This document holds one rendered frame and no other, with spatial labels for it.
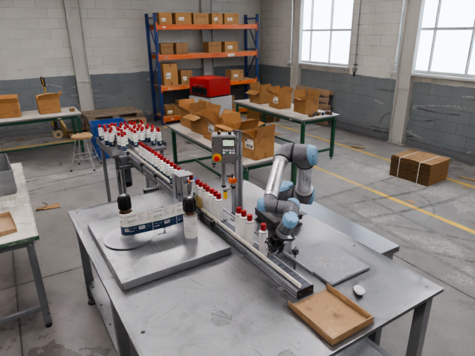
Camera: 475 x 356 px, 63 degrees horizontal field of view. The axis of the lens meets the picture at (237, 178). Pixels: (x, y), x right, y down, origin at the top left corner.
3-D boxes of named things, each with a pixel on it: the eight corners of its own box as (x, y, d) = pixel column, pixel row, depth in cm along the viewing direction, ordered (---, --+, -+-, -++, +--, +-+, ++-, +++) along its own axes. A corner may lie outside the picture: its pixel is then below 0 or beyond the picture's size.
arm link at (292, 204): (280, 194, 206) (276, 209, 198) (301, 198, 203) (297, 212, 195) (280, 205, 211) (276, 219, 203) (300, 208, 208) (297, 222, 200)
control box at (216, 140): (213, 158, 265) (212, 131, 259) (238, 159, 265) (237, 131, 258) (211, 163, 256) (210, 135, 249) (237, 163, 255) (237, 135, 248)
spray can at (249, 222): (244, 244, 237) (243, 214, 230) (250, 241, 240) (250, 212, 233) (248, 247, 233) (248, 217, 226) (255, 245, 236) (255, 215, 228)
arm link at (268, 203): (275, 136, 228) (255, 203, 200) (293, 138, 226) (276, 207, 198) (276, 149, 238) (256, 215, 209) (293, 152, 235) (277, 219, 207)
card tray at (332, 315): (288, 306, 190) (288, 300, 189) (326, 289, 203) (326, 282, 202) (332, 346, 166) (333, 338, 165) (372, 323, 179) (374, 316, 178)
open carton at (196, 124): (182, 131, 547) (180, 105, 533) (208, 127, 571) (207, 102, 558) (195, 137, 518) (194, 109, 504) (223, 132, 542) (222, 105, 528)
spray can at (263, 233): (256, 254, 226) (256, 223, 219) (264, 251, 228) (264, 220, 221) (261, 258, 222) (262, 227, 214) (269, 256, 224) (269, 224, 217)
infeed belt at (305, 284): (170, 191, 327) (170, 187, 325) (179, 189, 331) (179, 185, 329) (299, 297, 196) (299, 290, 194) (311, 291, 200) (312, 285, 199)
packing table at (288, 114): (232, 138, 812) (232, 100, 784) (264, 133, 850) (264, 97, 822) (300, 167, 635) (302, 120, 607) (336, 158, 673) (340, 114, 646)
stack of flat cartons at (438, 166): (387, 174, 598) (390, 154, 586) (408, 167, 627) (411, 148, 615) (427, 186, 548) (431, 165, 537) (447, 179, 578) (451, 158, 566)
